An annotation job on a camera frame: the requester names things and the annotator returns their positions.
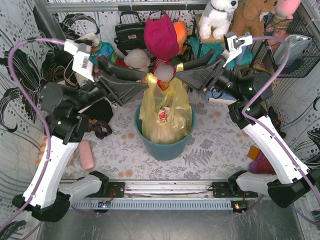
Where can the yellow trash bag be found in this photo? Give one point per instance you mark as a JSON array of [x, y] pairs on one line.
[[180, 117]]

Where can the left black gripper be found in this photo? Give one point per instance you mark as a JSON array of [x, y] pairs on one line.
[[100, 78]]

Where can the blue handled mop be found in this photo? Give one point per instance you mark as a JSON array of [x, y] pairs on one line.
[[214, 95]]

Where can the brown patterned handbag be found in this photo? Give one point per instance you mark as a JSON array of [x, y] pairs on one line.
[[100, 128]]

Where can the yellow plush duck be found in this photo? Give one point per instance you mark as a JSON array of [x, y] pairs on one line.
[[260, 66]]

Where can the pink case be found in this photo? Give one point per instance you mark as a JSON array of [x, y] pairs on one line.
[[86, 155]]

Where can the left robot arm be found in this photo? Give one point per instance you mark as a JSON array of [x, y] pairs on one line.
[[44, 198]]

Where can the orange plush toy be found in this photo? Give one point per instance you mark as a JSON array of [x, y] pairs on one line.
[[181, 33]]

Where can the white plush dog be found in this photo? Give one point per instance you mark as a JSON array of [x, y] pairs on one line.
[[216, 18]]

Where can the silver foil pouch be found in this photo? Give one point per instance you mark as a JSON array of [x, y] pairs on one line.
[[297, 44]]

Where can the black leather handbag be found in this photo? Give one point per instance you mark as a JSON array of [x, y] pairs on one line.
[[130, 36]]

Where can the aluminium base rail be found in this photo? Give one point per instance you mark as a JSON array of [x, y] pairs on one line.
[[165, 190]]

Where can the orange checkered cloth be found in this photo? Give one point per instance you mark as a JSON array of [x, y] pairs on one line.
[[42, 150]]

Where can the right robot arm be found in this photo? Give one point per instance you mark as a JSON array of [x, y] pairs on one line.
[[292, 178]]

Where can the red cloth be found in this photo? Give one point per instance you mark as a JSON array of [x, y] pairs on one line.
[[121, 62]]

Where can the brown teddy bear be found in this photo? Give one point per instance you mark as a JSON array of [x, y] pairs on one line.
[[246, 17]]

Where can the pink plush toy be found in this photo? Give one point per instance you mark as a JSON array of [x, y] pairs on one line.
[[283, 14]]

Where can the black wire basket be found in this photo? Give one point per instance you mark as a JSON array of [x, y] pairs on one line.
[[304, 53]]

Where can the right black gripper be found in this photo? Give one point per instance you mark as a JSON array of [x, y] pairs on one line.
[[213, 75]]

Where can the purple orange sock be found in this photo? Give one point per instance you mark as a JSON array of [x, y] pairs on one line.
[[259, 164]]

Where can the crumpled paper trash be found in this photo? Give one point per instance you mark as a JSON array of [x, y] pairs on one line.
[[163, 114]]

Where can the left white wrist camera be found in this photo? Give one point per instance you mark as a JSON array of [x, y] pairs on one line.
[[81, 58]]

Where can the cream plush lamb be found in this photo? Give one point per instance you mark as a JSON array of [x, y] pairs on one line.
[[138, 59]]

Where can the pink white plush doll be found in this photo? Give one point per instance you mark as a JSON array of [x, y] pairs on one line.
[[163, 70]]

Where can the cream canvas tote bag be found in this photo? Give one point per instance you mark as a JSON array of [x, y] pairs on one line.
[[72, 78]]

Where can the magenta cloth bag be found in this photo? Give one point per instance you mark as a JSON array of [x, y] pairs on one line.
[[160, 38]]

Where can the teal trash bin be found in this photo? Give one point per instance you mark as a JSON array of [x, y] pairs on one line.
[[163, 152]]

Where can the teal cloth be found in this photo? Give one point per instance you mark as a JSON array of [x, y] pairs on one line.
[[218, 48]]

